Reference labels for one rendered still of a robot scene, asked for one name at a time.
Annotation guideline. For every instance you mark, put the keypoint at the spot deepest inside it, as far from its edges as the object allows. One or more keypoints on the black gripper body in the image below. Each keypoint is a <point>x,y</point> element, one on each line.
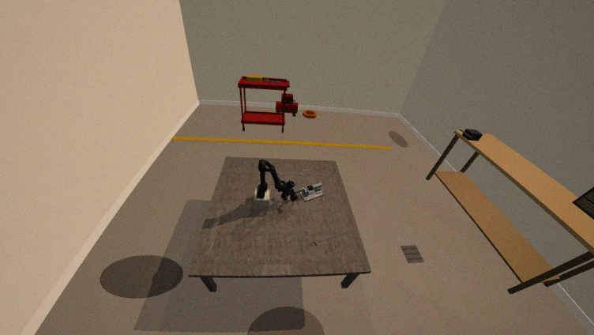
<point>292,194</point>

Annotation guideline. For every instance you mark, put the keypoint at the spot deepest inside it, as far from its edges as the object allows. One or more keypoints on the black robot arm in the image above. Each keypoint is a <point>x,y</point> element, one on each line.
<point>262,188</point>

